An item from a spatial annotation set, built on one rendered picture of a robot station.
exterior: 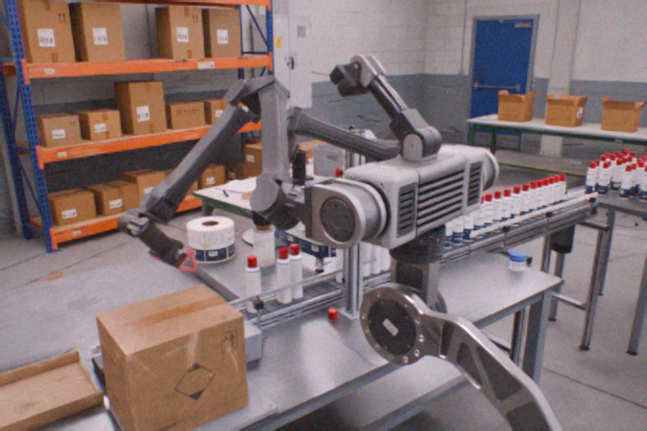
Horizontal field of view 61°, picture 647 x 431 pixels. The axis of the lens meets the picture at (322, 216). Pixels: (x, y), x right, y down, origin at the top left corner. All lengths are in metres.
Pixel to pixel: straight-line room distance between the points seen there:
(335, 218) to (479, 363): 0.44
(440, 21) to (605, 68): 2.92
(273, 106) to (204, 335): 0.59
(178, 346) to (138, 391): 0.13
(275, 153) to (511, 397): 0.73
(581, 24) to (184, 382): 8.63
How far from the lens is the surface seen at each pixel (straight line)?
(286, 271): 1.94
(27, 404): 1.78
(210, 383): 1.46
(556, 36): 9.49
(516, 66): 9.73
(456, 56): 10.26
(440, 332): 1.26
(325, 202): 1.08
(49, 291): 2.47
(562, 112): 7.26
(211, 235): 2.35
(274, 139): 1.31
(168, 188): 1.48
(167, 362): 1.38
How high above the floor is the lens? 1.78
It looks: 18 degrees down
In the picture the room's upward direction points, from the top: straight up
